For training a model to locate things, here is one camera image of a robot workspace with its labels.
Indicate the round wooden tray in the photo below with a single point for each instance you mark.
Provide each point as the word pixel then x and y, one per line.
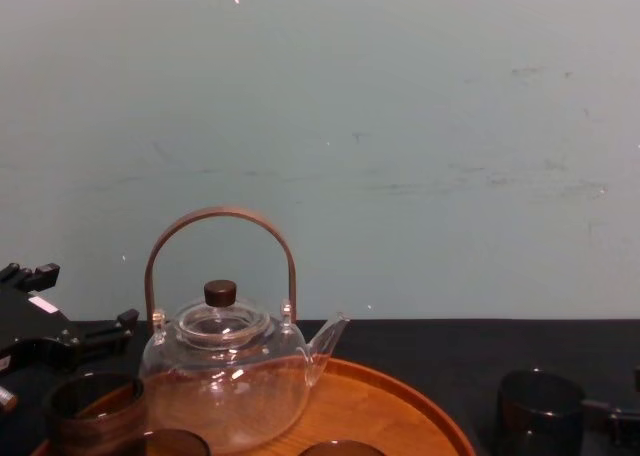
pixel 365 406

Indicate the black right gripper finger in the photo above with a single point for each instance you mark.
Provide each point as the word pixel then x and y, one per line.
pixel 622 418
pixel 637 383

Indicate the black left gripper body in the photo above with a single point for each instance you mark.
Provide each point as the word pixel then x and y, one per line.
pixel 35 328

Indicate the dark smoked drinking glass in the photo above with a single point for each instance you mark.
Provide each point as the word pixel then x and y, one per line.
pixel 175 443
pixel 540 416
pixel 335 448
pixel 95 426

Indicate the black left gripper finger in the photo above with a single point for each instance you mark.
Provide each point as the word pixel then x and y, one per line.
pixel 37 277
pixel 112 333

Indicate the black table cloth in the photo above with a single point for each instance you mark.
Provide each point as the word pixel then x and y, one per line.
pixel 430 346

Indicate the glass teapot lid dark knob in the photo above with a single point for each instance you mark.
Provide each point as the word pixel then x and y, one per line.
pixel 220 292

